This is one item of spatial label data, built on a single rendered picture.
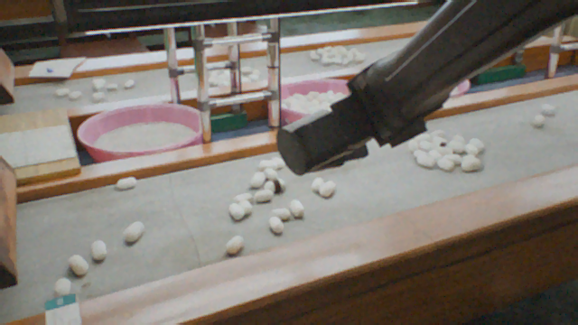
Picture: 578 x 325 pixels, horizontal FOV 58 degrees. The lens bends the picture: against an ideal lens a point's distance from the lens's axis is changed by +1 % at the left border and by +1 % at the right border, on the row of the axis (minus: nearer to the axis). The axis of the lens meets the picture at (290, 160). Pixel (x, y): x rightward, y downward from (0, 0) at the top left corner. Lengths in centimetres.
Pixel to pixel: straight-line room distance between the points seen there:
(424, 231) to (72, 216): 56
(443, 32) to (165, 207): 65
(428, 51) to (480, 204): 54
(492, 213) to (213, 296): 45
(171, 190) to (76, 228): 17
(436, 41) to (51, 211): 73
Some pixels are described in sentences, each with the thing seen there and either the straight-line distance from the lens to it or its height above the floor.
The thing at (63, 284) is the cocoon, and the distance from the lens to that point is 75.
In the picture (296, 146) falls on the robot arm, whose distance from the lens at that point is 55.
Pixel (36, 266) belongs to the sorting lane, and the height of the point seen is 74.
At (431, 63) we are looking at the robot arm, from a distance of 38.
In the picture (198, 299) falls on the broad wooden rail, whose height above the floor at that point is 76.
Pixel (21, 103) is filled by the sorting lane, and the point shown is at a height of 74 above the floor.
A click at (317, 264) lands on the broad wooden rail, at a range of 71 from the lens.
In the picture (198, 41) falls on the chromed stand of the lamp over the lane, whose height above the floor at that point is 97.
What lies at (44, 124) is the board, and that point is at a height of 78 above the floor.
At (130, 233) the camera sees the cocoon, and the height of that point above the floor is 76.
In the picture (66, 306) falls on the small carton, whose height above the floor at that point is 79.
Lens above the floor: 120
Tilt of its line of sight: 27 degrees down
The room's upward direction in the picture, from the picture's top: straight up
